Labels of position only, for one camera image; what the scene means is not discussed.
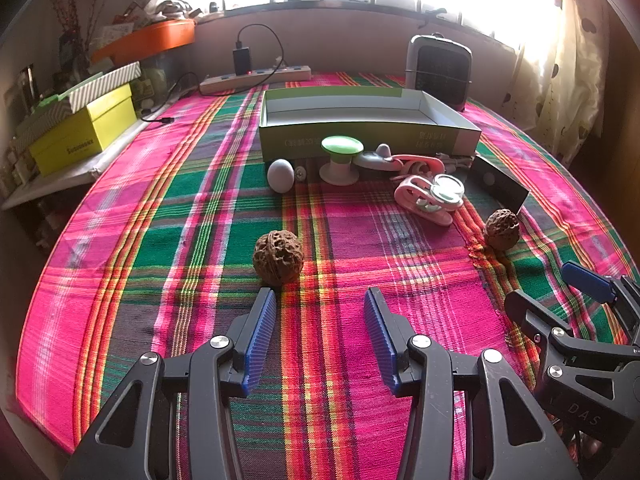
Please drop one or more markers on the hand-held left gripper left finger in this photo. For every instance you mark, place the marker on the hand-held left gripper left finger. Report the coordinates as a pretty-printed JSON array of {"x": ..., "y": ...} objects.
[{"x": 260, "y": 340}]

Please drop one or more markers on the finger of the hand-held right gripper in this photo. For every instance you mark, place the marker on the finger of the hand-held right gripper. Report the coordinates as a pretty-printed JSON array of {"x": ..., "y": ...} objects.
[
  {"x": 587, "y": 280},
  {"x": 535, "y": 312}
]

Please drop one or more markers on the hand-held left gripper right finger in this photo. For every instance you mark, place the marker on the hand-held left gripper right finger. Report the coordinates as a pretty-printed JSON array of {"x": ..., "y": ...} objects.
[{"x": 377, "y": 340}]

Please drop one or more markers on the brown walnut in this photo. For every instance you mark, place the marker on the brown walnut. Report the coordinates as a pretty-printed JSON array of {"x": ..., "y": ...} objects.
[
  {"x": 278, "y": 258},
  {"x": 501, "y": 229}
]

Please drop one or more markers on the black card box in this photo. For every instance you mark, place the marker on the black card box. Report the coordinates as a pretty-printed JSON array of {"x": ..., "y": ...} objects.
[{"x": 500, "y": 182}]

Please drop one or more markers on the clear round glass jar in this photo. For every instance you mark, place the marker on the clear round glass jar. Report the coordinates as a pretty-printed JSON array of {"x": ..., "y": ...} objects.
[{"x": 446, "y": 187}]

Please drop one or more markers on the white egg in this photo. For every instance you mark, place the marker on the white egg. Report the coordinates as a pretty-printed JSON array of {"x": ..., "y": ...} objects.
[{"x": 281, "y": 175}]

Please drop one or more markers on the small battery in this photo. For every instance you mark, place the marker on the small battery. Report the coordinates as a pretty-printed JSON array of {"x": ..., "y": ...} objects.
[{"x": 300, "y": 173}]

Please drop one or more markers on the green-topped white spool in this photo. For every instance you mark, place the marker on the green-topped white spool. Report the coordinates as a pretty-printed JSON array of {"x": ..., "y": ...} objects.
[{"x": 341, "y": 157}]

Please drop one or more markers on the green cardboard box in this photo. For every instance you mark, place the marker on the green cardboard box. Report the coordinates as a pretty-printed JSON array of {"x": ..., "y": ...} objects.
[{"x": 350, "y": 135}]

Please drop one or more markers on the plaid cloth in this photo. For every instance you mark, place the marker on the plaid cloth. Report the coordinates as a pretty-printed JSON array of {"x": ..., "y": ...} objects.
[{"x": 200, "y": 260}]

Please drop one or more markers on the cream dotted curtain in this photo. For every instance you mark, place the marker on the cream dotted curtain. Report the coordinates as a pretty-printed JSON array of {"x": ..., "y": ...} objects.
[{"x": 560, "y": 60}]

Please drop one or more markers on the grey space heater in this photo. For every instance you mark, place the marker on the grey space heater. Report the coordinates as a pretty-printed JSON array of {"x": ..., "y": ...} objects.
[{"x": 440, "y": 70}]

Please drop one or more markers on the white side shelf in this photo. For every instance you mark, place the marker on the white side shelf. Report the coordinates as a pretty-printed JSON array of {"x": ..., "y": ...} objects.
[{"x": 55, "y": 182}]

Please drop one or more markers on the white power strip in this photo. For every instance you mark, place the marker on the white power strip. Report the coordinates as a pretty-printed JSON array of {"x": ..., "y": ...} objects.
[{"x": 255, "y": 78}]

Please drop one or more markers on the black charger adapter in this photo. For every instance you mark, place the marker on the black charger adapter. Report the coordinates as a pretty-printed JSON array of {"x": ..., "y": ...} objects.
[{"x": 241, "y": 60}]

